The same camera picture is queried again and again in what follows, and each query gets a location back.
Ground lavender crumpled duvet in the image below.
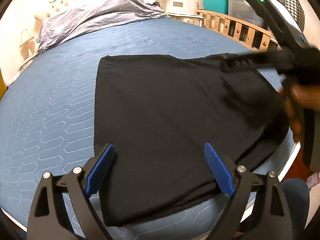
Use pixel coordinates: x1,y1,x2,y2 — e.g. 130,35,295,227
38,0,169,53

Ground white nightstand right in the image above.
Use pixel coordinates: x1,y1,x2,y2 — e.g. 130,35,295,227
167,12,204,27

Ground clear storage bin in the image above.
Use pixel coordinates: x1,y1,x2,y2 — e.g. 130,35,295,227
228,0,264,27

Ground black pants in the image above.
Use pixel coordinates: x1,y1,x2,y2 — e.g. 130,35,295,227
94,55,289,226

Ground blue quilted mattress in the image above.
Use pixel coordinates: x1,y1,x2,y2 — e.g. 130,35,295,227
0,17,301,240

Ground person's right hand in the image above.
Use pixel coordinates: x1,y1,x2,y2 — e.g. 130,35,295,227
279,83,319,142

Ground wooden crib rail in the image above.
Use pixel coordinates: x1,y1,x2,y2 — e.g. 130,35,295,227
196,9,281,52

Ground teal storage bin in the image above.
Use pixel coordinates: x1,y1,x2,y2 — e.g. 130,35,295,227
203,0,228,15

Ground person's leg in jeans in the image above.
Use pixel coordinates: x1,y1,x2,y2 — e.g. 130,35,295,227
281,178,310,239

